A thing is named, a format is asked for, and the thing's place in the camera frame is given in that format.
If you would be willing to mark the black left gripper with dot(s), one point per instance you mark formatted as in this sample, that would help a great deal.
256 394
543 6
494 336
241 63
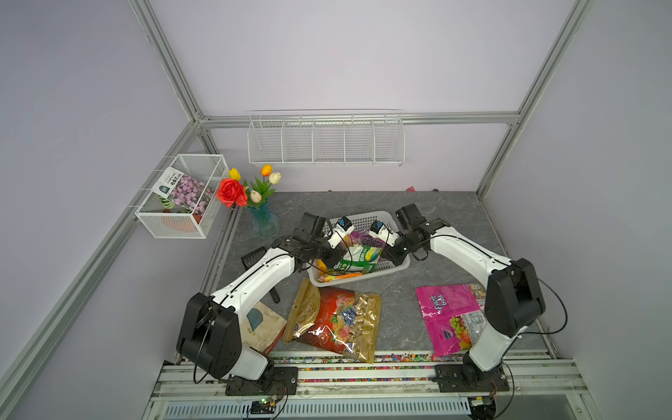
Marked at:
336 253

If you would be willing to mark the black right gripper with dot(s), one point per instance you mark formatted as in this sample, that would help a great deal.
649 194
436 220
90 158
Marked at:
391 253

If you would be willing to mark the purple grape candy bag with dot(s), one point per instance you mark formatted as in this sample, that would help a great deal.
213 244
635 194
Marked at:
365 239

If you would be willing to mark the green Fox's candy bag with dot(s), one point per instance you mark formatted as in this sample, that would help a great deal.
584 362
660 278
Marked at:
359 258

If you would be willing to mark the white plastic perforated basket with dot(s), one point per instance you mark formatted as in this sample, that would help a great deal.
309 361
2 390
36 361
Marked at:
361 222

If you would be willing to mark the pink fruit candy bag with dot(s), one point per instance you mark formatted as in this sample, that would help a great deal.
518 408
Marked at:
454 318

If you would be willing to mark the large gold red candy bag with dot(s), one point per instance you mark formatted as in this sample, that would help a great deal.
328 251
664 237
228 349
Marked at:
337 320

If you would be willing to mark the yellow mango candy bag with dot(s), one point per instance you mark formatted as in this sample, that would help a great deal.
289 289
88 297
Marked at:
321 266

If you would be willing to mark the orange Fox's candy bag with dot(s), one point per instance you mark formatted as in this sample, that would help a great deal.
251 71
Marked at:
328 278

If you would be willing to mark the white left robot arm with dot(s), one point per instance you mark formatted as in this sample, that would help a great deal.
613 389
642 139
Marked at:
210 335

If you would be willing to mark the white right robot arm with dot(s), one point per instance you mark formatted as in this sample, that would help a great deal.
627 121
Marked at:
514 298

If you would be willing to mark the tulips in teal vase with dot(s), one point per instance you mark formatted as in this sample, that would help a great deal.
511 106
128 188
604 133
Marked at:
259 190

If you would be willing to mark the clear mixed candy bag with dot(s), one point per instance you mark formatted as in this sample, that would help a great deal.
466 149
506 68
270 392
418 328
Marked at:
478 290

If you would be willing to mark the red artificial rose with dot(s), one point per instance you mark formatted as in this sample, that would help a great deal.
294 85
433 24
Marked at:
232 193

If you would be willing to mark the purple flower seed packet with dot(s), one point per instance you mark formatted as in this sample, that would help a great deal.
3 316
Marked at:
180 190

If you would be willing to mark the green circuit board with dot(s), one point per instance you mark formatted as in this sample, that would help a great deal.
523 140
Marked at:
262 408

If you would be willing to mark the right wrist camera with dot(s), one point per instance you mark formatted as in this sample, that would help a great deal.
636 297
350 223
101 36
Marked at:
378 230

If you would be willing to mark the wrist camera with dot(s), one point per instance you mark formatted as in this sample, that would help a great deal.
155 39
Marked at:
339 231
378 230

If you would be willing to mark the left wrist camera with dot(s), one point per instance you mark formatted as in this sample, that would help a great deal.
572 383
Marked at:
339 231

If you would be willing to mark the white wire wall shelf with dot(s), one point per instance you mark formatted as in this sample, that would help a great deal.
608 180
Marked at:
346 138

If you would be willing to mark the white wire side basket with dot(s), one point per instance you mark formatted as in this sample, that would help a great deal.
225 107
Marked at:
163 223

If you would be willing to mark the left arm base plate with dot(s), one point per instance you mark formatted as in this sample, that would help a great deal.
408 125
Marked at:
274 381

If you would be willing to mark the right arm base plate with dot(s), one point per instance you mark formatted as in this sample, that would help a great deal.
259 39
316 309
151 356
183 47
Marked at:
467 378

